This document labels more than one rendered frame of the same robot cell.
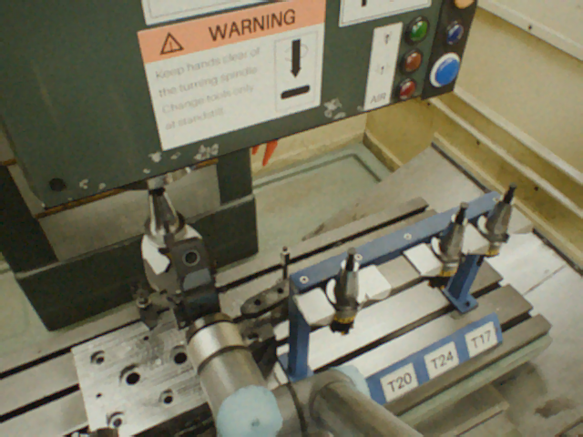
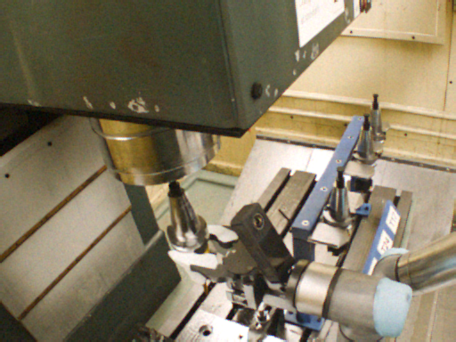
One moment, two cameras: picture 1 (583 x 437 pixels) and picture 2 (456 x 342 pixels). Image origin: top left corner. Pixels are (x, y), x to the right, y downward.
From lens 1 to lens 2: 0.37 m
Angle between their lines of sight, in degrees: 24
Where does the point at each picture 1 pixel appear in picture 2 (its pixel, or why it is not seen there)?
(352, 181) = (208, 197)
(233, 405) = (383, 299)
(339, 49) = not seen: outside the picture
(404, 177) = (253, 167)
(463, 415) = not seen: hidden behind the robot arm
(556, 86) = (326, 55)
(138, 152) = (290, 49)
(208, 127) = (314, 23)
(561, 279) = (390, 170)
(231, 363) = (352, 279)
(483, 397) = not seen: hidden behind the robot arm
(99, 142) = (274, 36)
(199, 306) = (281, 264)
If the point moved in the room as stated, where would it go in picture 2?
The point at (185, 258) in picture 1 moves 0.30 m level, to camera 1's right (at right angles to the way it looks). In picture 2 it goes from (255, 223) to (394, 137)
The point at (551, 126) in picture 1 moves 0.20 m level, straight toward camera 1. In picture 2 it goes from (335, 80) to (350, 102)
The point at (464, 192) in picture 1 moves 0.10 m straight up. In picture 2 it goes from (300, 155) to (298, 134)
